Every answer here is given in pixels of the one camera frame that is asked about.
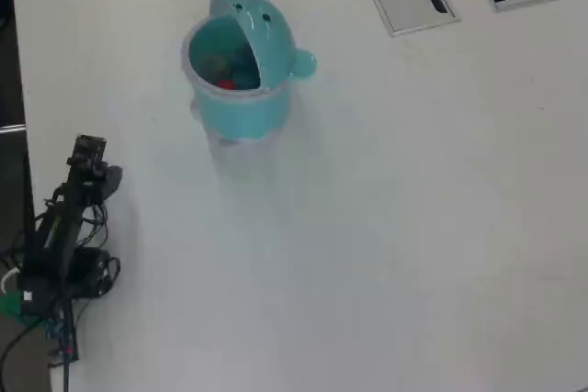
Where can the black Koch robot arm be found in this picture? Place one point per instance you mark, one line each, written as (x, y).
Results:
(50, 240)

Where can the teal whale shaped bin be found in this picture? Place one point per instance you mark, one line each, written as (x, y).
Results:
(243, 107)

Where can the red cube block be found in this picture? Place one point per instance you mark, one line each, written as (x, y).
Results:
(226, 84)

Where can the green circuit board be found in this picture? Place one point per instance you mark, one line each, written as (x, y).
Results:
(9, 305)

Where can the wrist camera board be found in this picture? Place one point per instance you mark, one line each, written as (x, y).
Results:
(90, 146)

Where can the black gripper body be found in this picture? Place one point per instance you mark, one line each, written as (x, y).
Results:
(85, 181)

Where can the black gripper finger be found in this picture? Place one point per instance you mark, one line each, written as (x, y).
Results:
(112, 178)

